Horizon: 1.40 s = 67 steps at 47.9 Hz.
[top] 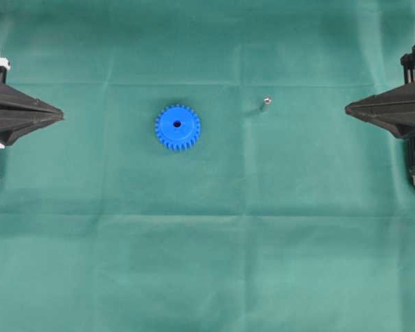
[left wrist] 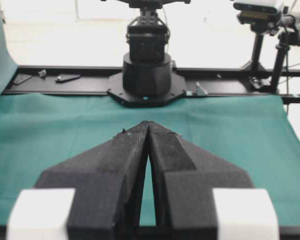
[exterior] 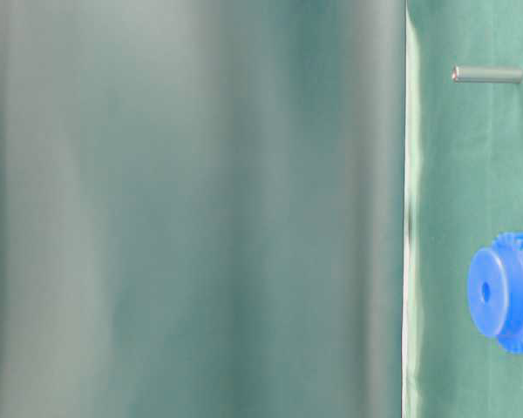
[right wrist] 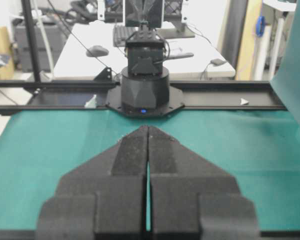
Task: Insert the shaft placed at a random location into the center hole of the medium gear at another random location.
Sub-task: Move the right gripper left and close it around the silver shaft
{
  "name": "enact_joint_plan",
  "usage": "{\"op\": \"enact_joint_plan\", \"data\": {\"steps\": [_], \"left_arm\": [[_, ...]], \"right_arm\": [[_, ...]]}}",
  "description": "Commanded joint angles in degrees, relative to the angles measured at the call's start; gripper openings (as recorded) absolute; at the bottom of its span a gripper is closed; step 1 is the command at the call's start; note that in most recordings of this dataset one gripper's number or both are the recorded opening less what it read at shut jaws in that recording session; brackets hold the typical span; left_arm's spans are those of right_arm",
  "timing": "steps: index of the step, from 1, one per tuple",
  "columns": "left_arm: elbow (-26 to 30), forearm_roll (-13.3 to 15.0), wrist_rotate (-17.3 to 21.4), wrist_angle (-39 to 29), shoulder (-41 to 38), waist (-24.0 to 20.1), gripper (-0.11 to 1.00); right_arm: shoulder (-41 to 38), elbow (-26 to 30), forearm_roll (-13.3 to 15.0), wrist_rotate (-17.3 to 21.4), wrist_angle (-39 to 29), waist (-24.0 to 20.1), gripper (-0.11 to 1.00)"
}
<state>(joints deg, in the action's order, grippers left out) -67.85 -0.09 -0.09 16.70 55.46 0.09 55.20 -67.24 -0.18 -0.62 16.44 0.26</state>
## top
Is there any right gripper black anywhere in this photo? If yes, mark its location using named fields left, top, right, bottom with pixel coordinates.
left=345, top=45, right=415, bottom=187

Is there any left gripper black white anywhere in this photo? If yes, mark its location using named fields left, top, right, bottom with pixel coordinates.
left=0, top=56, right=64, bottom=149

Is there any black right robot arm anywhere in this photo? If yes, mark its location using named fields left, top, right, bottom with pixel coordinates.
left=345, top=45, right=415, bottom=187

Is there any blue plastic gear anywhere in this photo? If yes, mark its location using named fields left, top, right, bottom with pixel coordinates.
left=154, top=104, right=201, bottom=151

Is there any green table cloth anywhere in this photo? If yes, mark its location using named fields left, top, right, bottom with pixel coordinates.
left=0, top=1, right=415, bottom=331

